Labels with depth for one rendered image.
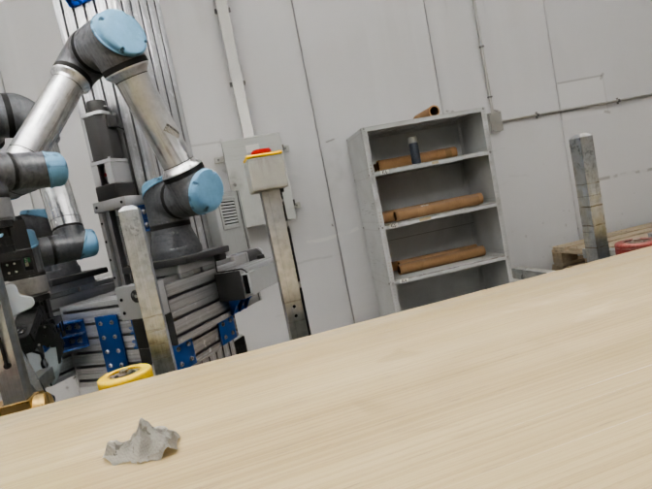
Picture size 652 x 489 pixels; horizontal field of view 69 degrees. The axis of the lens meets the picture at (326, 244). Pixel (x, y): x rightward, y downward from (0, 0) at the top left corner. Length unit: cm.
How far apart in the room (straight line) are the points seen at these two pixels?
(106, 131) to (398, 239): 248
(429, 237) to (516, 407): 332
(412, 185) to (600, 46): 198
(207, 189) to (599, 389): 105
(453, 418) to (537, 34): 412
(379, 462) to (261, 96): 331
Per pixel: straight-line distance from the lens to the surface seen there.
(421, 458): 40
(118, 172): 167
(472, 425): 43
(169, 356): 95
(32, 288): 125
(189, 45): 370
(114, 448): 54
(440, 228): 378
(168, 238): 141
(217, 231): 183
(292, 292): 93
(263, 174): 91
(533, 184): 418
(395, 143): 369
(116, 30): 130
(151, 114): 130
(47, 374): 125
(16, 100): 152
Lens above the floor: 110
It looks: 5 degrees down
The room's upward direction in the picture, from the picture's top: 11 degrees counter-clockwise
